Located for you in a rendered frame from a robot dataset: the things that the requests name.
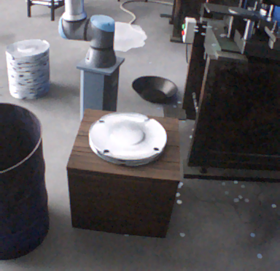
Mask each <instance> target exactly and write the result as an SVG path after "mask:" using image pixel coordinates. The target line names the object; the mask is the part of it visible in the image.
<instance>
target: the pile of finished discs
mask: <svg viewBox="0 0 280 271"><path fill-rule="evenodd" d="M89 135H90V146H91V148H92V149H93V151H94V152H95V154H96V155H98V156H100V157H101V158H102V159H104V160H106V161H108V162H110V163H113V164H117V165H121V166H122V165H123V164H125V166H129V167H132V166H140V165H144V164H147V163H150V162H151V161H154V160H157V159H158V158H159V157H160V156H161V155H162V153H163V151H164V149H165V146H166V133H165V131H164V129H163V127H162V126H161V125H160V124H159V123H158V122H157V121H155V120H153V119H152V120H151V119H149V118H147V117H146V116H145V115H142V114H138V113H135V112H114V113H110V114H107V115H104V116H103V117H101V119H99V121H95V122H94V123H93V125H92V126H91V128H90V133H89Z"/></svg>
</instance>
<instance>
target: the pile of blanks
mask: <svg viewBox="0 0 280 271"><path fill-rule="evenodd" d="M6 55H7V68H8V77H9V91H10V93H11V94H12V95H13V96H14V97H15V98H19V99H24V100H28V99H35V98H38V97H40V96H43V95H45V94H46V93H47V92H48V91H49V89H50V58H49V55H50V49H49V48H48V50H47V51H45V52H43V53H42V54H39V55H36V56H32V57H19V58H18V57H14V56H11V55H8V53H7V52H6Z"/></svg>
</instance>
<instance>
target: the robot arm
mask: <svg viewBox="0 0 280 271"><path fill-rule="evenodd" d="M65 1H66V3H65V7H66V12H65V13H64V14H63V16H62V17H61V19H60V20H59V33H60V35H61V37H63V38H64V39H69V40H79V41H87V42H90V47H89V50H88V52H87V55H86V58H85V63H86V64H87V65H88V66H91V67H94V68H98V69H106V68H110V67H113V66H114V65H115V64H116V59H117V56H116V54H115V51H114V36H115V31H116V28H115V21H114V20H113V18H111V17H109V16H105V15H94V16H92V17H91V18H88V15H87V13H86V12H85V11H84V7H83V6H84V0H65Z"/></svg>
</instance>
